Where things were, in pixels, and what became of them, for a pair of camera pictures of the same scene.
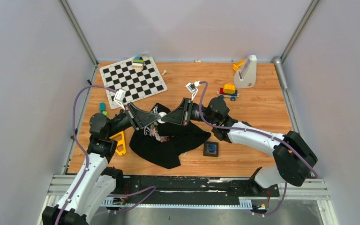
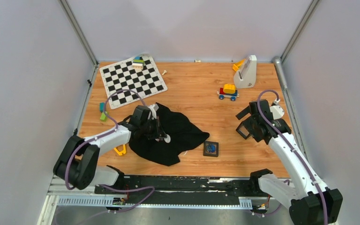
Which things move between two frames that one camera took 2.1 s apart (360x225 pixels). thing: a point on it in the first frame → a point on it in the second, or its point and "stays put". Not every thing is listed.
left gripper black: [142, 118] → [158, 132]
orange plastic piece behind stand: [236, 65] stays put
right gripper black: [179, 116] → [246, 124]
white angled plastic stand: [245, 77] stays put
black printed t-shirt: [162, 143] stays put
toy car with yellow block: [228, 90] stays put
